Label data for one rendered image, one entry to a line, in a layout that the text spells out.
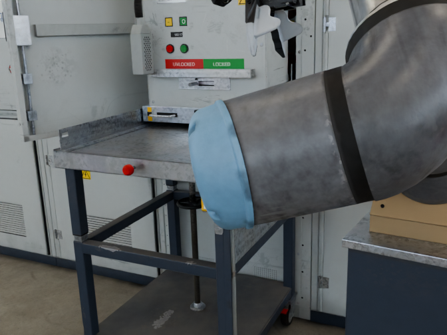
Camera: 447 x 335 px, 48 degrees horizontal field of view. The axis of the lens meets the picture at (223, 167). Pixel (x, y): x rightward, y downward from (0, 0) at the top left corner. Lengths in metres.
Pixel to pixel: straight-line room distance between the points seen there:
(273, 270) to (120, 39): 1.15
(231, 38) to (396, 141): 1.45
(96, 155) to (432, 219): 0.96
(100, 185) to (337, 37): 1.31
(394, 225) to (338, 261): 0.93
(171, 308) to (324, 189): 1.65
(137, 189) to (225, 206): 1.96
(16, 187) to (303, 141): 2.57
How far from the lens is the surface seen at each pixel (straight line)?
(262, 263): 2.21
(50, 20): 1.97
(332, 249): 2.06
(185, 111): 1.90
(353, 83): 0.40
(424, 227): 1.16
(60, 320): 2.40
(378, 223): 1.18
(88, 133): 1.76
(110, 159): 1.54
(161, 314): 1.99
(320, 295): 2.17
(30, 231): 2.92
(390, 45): 0.41
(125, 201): 2.43
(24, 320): 2.47
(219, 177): 0.40
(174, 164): 1.42
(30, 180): 2.80
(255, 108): 0.41
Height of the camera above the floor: 1.19
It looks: 15 degrees down
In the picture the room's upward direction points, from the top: 2 degrees counter-clockwise
